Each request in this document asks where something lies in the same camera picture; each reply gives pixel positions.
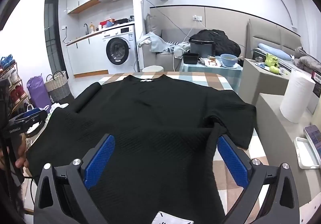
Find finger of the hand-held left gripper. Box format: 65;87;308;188
9;108;48;128
24;120;48;138

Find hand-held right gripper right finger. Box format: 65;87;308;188
217;134;300;224

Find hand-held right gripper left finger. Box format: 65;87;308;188
33;134;116;224

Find black knit sweater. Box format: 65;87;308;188
25;75;257;224

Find person's left forearm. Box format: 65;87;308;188
0;161;25;216

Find person's left hand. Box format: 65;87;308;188
14;136;30;170

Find purple plastic bag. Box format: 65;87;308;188
26;73;52;114

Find wooden shoe rack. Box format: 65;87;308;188
0;55;34;120

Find white plastic bag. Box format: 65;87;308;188
48;102;70;115

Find woven laundry basket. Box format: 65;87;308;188
45;71;75;103

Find group of assorted shoes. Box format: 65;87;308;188
0;54;28;104

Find white tray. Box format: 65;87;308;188
294;137;321;170

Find dark glass door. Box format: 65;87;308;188
44;0;67;81

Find white kitchen counter cabinets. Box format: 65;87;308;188
66;30;110;78

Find checked tablecloth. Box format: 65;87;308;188
25;71;271;224

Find white paper sheet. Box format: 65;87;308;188
150;211;195;224

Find smartphone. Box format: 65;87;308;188
304;125;321;158

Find small checked side table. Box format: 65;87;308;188
179;60;244;92

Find paper towel roll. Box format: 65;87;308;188
279;70;316;124

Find blue bowl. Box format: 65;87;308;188
220;54;239;68

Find white plate with food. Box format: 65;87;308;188
204;57;222;67

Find white round stool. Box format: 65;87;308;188
142;65;164;73

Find green plush toy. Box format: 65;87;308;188
265;53;281;74

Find white washing machine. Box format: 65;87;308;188
102;25;138;74

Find black plastic box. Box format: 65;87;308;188
182;53;200;65

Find black kitchen appliance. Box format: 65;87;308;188
189;40;215;58

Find blue pillow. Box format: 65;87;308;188
258;43;293;60

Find grey sofa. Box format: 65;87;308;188
142;13;201;72

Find black jacket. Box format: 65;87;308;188
189;29;242;57

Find grey blanket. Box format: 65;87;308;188
293;47;321;73

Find light blue cloth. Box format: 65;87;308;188
137;31;174;53

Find grey padded headboard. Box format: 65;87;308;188
246;19;303;59

